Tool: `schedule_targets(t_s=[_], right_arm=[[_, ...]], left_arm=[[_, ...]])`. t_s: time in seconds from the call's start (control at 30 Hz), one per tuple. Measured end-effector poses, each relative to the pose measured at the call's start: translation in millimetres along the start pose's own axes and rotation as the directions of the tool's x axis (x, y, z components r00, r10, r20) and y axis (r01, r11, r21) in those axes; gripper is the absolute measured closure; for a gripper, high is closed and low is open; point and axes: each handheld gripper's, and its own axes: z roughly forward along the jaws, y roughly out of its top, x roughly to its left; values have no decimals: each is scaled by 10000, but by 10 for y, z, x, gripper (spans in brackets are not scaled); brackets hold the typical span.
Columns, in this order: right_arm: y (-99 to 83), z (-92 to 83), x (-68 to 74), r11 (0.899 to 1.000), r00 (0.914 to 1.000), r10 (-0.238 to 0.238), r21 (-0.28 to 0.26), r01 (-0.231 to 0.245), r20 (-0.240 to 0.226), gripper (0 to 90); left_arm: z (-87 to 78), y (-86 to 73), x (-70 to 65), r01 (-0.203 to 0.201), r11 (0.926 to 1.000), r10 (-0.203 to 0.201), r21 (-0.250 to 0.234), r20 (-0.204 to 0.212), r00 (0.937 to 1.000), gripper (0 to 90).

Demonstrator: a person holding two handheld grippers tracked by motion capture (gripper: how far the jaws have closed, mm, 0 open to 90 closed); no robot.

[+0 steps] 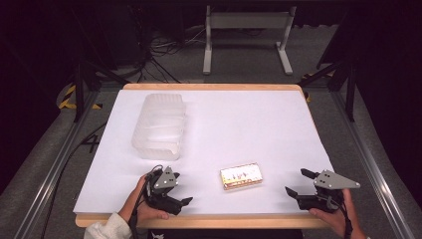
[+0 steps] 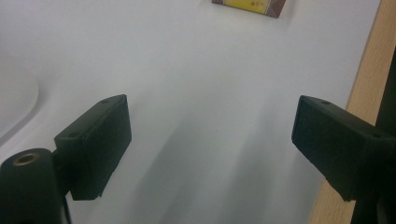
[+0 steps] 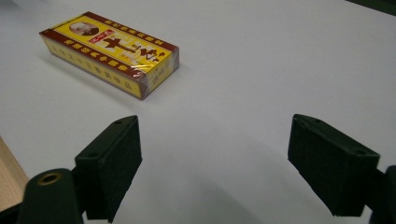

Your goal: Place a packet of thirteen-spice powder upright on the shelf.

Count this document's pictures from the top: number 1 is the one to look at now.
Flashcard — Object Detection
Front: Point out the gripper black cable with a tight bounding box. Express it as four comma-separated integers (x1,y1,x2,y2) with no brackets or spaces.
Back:
326,195,353,239
128,164,164,239

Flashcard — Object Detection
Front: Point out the black tripod stand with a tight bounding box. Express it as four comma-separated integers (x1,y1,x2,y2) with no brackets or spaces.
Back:
296,56,359,122
70,9,131,123

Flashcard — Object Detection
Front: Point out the aluminium rail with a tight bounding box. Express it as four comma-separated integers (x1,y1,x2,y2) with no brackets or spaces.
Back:
329,89,416,239
12,90,102,239

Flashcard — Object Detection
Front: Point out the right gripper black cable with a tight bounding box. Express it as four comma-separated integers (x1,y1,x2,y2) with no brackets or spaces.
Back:
326,195,353,239

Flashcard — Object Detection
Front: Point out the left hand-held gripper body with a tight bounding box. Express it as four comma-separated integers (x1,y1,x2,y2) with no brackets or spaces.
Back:
144,165,184,216

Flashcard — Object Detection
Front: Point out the translucent plastic container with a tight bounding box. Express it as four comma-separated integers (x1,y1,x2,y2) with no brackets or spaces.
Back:
130,93,188,162

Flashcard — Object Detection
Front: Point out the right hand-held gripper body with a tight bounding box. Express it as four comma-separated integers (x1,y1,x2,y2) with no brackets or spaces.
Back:
294,168,361,214

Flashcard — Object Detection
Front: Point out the white table board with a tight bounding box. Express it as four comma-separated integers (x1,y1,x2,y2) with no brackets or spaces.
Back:
75,83,332,230

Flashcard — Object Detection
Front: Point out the white table sheet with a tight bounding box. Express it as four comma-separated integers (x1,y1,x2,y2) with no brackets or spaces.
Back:
73,89,334,215

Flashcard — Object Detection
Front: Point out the grey metal stand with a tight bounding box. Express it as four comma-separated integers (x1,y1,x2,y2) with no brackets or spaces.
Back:
202,4,298,76

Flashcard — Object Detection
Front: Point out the gold foil snack packet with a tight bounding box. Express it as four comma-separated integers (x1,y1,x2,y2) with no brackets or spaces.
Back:
219,161,264,191

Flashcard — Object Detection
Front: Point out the yellow black floor tape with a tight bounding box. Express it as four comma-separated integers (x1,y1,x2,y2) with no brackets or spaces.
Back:
301,71,334,104
58,84,104,111

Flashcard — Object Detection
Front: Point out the person's right hand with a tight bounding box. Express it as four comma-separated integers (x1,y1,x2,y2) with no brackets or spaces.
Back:
308,188,368,239

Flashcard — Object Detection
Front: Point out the black floor cable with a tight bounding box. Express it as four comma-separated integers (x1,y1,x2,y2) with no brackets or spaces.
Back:
39,121,109,239

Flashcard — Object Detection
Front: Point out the bundle of floor cables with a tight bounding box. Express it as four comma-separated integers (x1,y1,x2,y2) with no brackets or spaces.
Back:
130,6,208,84

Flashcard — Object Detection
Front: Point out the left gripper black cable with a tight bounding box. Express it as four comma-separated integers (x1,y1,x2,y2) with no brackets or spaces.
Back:
128,164,164,239

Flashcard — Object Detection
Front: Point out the person's left hand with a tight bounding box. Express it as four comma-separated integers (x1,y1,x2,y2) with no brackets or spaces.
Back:
118,174,170,231

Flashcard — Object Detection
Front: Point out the person's dark clothing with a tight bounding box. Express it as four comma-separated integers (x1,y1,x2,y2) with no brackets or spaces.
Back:
146,228,304,239

